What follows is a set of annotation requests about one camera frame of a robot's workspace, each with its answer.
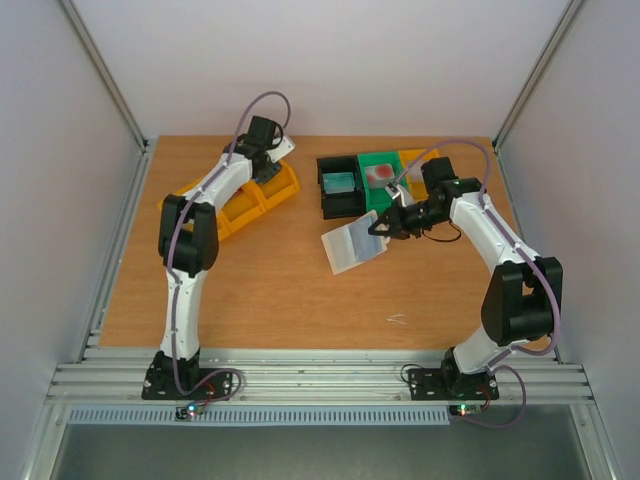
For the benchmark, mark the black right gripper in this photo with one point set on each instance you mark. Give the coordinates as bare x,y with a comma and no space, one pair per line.
396,221

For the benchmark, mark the right yellow bin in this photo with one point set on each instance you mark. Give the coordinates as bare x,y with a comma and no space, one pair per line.
414,178

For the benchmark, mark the yellow bin with red cards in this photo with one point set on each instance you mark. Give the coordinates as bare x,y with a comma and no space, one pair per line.
246,205

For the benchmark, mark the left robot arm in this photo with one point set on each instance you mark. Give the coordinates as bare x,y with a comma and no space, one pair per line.
188,244

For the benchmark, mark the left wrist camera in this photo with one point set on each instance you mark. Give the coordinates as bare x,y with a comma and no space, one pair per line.
282,149

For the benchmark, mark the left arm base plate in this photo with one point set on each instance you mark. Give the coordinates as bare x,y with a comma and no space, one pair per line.
205,385

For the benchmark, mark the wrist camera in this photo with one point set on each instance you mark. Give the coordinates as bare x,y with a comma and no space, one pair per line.
282,149
399,194

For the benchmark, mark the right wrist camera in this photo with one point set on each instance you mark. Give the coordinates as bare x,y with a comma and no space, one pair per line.
399,194

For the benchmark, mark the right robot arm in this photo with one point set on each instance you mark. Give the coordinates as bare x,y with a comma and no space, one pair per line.
522,303

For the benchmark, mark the grey slotted cable duct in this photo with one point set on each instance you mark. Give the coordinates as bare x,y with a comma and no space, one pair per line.
259,416

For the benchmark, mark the green bin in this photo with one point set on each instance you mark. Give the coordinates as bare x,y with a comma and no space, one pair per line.
377,170

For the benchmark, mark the beige card holder wallet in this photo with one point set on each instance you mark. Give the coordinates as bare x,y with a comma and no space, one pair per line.
352,245

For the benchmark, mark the yellow bin with blue cards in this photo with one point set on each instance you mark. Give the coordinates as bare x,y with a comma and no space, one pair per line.
280,187

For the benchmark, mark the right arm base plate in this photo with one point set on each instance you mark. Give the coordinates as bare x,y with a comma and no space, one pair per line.
433,384

